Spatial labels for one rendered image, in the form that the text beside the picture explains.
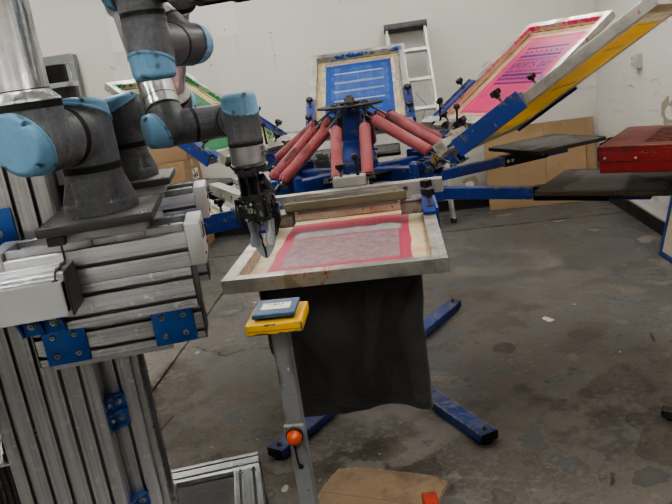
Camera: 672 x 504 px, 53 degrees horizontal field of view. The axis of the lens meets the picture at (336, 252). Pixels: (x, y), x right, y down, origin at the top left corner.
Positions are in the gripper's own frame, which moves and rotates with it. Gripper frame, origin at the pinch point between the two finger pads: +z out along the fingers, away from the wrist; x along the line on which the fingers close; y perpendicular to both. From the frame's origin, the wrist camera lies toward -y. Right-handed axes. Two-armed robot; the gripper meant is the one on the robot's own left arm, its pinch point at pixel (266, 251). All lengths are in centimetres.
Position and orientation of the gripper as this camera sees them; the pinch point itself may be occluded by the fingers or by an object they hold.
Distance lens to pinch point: 152.1
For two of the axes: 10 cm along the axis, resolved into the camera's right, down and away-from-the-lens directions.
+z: 1.3, 9.5, 2.7
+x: 9.9, -1.1, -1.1
